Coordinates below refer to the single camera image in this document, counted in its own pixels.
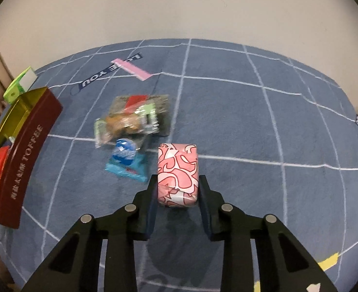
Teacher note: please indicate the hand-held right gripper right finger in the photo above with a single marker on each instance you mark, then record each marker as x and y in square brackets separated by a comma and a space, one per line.
[205, 216]

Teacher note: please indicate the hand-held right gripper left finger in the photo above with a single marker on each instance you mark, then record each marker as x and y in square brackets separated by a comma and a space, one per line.
[150, 216]

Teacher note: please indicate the pink patterned snack packet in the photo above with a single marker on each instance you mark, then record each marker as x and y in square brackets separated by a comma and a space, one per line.
[177, 173]

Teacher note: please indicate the gold tin box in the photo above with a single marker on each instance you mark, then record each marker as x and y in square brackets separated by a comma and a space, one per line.
[24, 158]

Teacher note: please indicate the blue snack packet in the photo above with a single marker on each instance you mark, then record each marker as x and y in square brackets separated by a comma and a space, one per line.
[124, 158]

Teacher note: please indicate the clear green-edged snack packet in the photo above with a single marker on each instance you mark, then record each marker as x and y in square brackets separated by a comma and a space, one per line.
[121, 123]

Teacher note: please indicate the dark seaweed snack packet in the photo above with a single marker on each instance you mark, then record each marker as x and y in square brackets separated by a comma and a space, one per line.
[160, 118]

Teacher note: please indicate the blue checked tablecloth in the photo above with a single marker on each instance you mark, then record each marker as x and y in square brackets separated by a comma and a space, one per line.
[258, 127]

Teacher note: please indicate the green tissue pack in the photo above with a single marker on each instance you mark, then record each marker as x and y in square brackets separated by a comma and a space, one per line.
[18, 85]

